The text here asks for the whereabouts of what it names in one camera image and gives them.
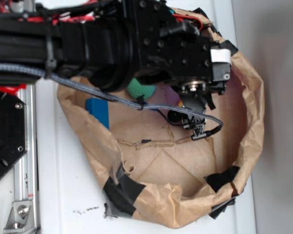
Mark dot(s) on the blue block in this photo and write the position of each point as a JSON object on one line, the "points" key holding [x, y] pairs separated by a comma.
{"points": [[99, 109]]}

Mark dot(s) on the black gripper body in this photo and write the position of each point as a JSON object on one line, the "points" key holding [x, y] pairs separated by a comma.
{"points": [[176, 53]]}

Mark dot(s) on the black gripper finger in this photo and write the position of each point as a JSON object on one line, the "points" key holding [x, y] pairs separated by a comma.
{"points": [[198, 103]]}

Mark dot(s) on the green golf ball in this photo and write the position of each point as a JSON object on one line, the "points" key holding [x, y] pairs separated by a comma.
{"points": [[135, 89]]}

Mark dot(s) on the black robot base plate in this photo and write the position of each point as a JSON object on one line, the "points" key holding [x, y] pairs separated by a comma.
{"points": [[12, 131]]}

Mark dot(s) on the brown paper bag bin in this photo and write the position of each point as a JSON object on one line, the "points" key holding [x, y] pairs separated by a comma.
{"points": [[151, 171]]}

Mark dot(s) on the aluminium extrusion rail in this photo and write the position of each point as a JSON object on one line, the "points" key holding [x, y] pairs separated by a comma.
{"points": [[26, 183]]}

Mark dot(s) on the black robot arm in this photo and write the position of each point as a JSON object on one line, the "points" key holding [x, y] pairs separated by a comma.
{"points": [[110, 42]]}

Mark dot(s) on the yellow rubber duck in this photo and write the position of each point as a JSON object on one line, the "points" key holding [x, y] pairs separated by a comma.
{"points": [[180, 104]]}

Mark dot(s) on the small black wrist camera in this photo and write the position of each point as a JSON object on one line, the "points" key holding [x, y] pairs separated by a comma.
{"points": [[189, 122]]}

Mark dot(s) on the metal corner bracket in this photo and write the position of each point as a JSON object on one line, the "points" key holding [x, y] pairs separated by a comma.
{"points": [[21, 218]]}

